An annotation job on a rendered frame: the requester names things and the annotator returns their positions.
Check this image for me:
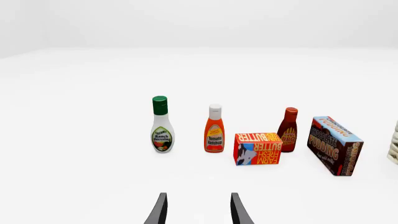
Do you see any brown chocolate pudding box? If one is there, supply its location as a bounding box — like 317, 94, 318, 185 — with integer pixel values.
307, 116, 364, 177

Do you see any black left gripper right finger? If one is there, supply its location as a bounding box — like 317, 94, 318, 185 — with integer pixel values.
230, 192, 255, 224

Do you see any red butter box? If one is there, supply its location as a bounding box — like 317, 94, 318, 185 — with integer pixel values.
233, 132, 284, 166

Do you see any white woven basket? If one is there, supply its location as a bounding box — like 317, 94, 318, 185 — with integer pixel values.
386, 119, 398, 166

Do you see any white ranch dressing bottle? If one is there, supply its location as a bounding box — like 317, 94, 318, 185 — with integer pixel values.
150, 95, 175, 154

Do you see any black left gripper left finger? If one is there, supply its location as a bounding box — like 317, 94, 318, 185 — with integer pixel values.
143, 192, 169, 224

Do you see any dark red BBQ sauce bottle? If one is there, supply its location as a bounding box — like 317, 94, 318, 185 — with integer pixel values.
277, 106, 299, 153

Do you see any orange tomato ketchup bottle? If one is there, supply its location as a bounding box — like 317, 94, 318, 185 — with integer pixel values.
204, 104, 226, 154

